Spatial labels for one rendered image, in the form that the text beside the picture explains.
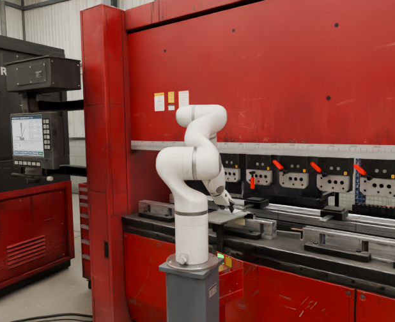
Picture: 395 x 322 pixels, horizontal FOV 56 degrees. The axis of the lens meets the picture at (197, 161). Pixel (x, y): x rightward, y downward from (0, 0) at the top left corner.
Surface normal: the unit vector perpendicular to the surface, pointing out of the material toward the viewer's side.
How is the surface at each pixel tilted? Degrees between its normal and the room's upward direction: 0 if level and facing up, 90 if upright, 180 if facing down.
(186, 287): 90
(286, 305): 90
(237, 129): 90
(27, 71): 90
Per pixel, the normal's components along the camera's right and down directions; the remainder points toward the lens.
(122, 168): 0.78, 0.04
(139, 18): -0.62, 0.08
